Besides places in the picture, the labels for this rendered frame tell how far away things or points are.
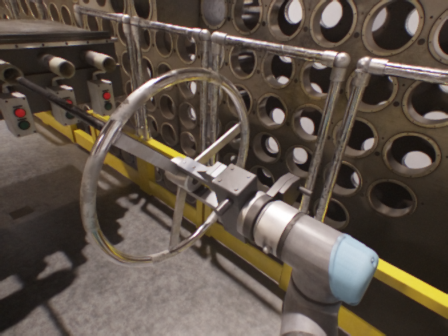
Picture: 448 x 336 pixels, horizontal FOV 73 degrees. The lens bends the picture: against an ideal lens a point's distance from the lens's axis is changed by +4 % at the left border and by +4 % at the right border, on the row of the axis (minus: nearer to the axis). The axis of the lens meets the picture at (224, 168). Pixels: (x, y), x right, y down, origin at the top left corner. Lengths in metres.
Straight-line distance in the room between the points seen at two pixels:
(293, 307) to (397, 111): 1.44
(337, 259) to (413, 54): 1.43
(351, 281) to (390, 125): 1.47
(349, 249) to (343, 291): 0.05
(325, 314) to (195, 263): 1.12
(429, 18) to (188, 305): 1.61
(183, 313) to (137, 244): 0.46
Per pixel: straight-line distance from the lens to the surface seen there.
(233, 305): 1.40
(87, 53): 1.50
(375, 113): 1.81
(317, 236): 0.41
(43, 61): 1.43
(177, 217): 0.60
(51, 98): 0.99
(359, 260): 0.40
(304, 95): 1.94
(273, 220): 0.42
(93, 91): 1.52
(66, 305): 1.51
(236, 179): 0.44
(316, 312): 0.46
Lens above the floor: 1.16
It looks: 31 degrees down
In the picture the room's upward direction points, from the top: 3 degrees clockwise
